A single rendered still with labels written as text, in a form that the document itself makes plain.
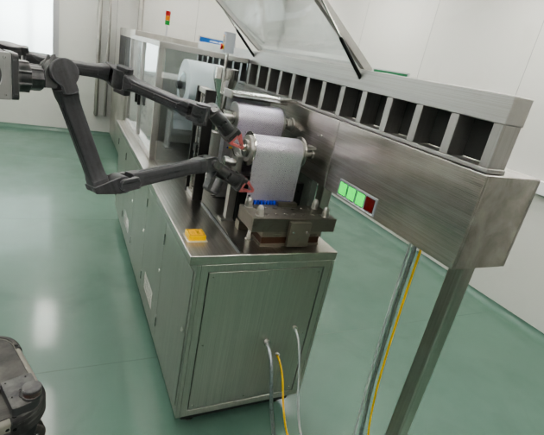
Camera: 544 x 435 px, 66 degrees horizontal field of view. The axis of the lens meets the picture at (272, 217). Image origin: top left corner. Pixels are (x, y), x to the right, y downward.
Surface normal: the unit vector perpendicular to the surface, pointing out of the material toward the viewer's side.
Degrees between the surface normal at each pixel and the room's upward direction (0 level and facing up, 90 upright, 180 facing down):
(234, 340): 90
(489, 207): 90
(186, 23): 90
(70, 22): 90
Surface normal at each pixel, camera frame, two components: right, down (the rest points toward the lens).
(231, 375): 0.41, 0.39
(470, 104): -0.89, -0.01
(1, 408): 0.19, -0.92
